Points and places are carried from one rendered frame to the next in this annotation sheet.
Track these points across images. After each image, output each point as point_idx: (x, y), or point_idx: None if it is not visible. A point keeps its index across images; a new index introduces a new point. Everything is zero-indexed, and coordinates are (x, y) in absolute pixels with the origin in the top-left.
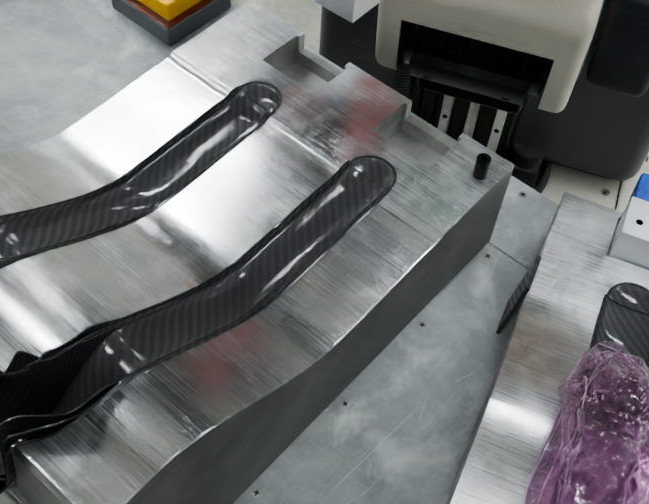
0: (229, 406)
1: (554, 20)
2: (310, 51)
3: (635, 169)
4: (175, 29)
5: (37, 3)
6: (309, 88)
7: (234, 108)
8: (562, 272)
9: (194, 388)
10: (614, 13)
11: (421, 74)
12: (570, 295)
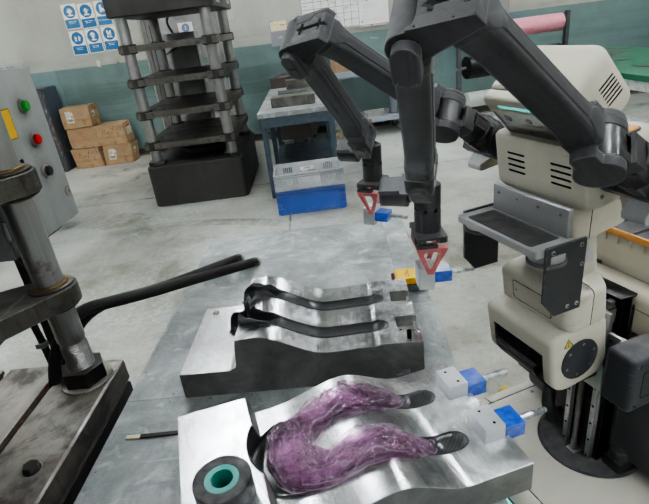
0: (281, 340)
1: (539, 335)
2: (433, 309)
3: None
4: None
5: (373, 272)
6: None
7: (369, 299)
8: (414, 378)
9: (279, 333)
10: (606, 358)
11: (502, 349)
12: (409, 384)
